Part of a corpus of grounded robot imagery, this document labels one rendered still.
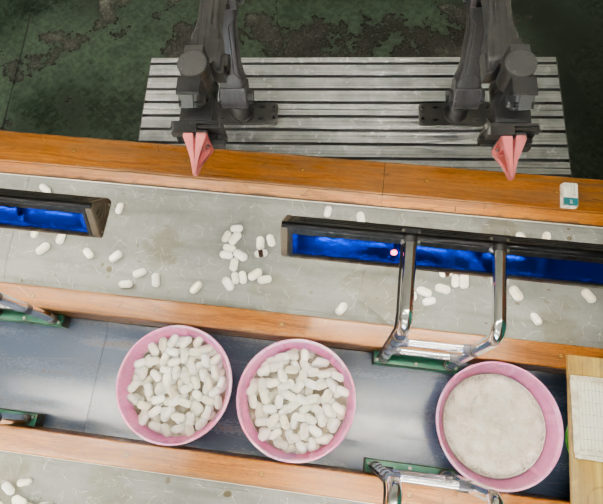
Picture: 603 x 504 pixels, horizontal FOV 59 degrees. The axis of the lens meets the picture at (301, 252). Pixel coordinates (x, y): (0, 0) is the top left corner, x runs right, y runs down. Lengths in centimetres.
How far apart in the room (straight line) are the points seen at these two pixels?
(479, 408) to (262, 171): 77
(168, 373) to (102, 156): 60
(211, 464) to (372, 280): 55
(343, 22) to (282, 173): 140
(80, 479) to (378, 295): 79
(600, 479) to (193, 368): 90
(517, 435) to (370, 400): 33
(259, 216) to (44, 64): 173
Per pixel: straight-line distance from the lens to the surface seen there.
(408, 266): 91
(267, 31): 265
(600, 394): 134
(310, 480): 122
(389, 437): 132
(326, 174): 136
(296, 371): 125
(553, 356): 132
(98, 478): 135
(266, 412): 126
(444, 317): 130
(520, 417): 132
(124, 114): 255
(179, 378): 131
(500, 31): 121
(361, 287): 129
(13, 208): 114
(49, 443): 137
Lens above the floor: 198
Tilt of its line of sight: 71 degrees down
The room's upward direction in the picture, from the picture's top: 10 degrees counter-clockwise
